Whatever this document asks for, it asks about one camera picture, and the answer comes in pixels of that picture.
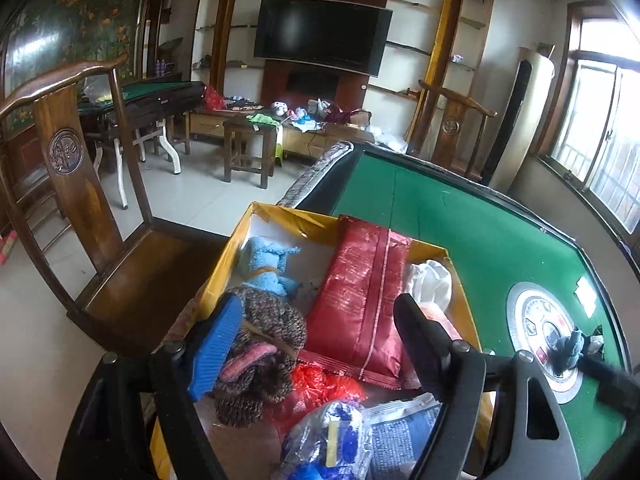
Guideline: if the blue wet wipes pack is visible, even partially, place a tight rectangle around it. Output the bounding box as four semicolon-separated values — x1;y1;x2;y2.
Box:
364;394;453;480

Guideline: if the red plastic bag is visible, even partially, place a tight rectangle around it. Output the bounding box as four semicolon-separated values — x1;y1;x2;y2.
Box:
264;362;368;433
201;84;227;112

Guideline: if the large floral wall painting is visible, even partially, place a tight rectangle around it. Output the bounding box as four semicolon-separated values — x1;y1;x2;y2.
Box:
0;0;151;136

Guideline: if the white floor air conditioner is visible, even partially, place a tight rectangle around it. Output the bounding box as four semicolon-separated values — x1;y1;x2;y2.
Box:
481;59;531;187

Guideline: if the yellow cardboard box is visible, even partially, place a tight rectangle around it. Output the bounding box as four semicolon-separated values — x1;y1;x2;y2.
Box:
150;201;497;480

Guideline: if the window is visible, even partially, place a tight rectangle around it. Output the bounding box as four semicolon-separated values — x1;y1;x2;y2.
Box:
532;2;640;233

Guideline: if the black flat television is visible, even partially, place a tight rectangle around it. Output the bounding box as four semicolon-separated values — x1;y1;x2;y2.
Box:
253;0;395;79

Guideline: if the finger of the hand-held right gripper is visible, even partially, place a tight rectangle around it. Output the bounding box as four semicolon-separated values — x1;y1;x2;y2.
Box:
575;349;629;407

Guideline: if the wooden stool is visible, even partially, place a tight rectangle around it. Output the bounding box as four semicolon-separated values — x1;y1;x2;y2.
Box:
222;114;279;191

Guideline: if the white upright panel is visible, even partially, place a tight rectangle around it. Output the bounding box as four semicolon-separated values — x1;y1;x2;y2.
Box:
517;46;557;171

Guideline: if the brown knitted hat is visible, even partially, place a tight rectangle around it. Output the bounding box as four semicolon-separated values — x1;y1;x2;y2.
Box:
214;287;308;429

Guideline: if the round table centre panel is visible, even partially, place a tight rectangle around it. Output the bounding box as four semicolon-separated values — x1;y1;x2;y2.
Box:
505;281;597;406

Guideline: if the dark folding game table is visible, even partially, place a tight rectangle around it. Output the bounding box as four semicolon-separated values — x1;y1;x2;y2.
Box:
75;79;207;211

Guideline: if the grey blue sock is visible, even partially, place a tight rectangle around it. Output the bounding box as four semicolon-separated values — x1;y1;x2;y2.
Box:
549;326;587;372

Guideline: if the wooden television cabinet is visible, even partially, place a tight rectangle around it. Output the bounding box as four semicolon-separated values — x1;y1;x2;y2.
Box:
186;107;377;162

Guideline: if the wooden wall shelf unit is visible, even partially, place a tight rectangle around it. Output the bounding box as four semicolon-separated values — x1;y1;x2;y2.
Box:
192;0;493;111

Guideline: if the clear bag of blue items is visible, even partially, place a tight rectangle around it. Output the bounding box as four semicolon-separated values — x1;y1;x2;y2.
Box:
272;400;376;480

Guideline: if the wooden chair with round emblem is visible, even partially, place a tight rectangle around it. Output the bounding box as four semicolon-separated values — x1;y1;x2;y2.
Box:
0;52;236;358
404;79;499;183

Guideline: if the white towel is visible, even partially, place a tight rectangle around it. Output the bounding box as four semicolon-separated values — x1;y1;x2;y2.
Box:
404;259;456;311

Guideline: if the light blue fuzzy sock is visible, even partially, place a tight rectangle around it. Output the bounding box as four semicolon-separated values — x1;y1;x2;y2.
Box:
239;236;302;302

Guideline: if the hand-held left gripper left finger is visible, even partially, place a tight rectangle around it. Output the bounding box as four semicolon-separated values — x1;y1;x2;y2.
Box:
56;292;246;480

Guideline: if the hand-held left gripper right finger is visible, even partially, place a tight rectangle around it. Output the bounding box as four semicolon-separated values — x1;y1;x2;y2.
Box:
393;292;585;480

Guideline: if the red foil bag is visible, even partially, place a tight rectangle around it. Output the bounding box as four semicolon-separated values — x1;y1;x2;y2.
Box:
299;214;416;392

